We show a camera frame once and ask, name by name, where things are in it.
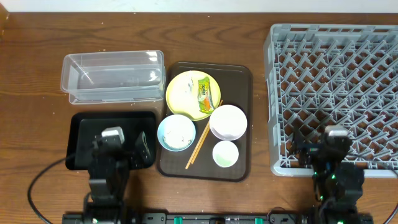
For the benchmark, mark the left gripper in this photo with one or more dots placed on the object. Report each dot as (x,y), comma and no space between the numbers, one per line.
(144,150)

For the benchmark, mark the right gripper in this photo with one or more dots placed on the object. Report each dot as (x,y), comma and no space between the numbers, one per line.
(298,144)

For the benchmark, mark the blue bowl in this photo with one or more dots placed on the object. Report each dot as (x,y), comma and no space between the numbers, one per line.
(178,121)

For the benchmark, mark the pink white bowl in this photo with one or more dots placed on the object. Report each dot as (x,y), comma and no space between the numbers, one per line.
(228,122)

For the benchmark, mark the light green cup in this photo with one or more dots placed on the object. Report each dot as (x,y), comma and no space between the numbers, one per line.
(225,154)

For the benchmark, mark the green snack wrapper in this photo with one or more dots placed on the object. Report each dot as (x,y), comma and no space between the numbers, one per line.
(204,96)

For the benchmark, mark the white tissue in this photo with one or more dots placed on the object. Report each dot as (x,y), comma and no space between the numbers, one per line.
(188,82)

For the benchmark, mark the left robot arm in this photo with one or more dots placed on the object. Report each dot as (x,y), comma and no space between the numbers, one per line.
(107,194)

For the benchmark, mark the black waste tray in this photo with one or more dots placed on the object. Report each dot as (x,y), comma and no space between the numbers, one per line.
(85,126)

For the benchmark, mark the grey dishwasher rack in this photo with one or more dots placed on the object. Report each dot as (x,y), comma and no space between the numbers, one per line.
(326,74)

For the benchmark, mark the clear plastic waste bin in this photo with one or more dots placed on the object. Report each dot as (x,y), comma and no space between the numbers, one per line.
(114,77)

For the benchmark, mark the cooked rice pile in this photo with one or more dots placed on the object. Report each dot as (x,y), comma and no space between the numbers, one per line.
(177,138)

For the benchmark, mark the wooden chopstick upper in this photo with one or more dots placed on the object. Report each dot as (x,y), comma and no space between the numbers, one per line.
(188,163)

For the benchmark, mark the wooden chopstick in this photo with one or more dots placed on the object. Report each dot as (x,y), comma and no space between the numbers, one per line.
(200,143)
(188,163)

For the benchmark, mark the wooden chopstick lower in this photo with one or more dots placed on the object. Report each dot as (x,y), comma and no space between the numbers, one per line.
(200,143)

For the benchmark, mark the yellow plate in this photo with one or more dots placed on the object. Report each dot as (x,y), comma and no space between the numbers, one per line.
(180,102)

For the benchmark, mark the dark brown serving tray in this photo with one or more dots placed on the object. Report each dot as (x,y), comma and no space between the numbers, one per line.
(235,83)

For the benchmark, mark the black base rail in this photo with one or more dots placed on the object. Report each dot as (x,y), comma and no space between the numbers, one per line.
(276,218)

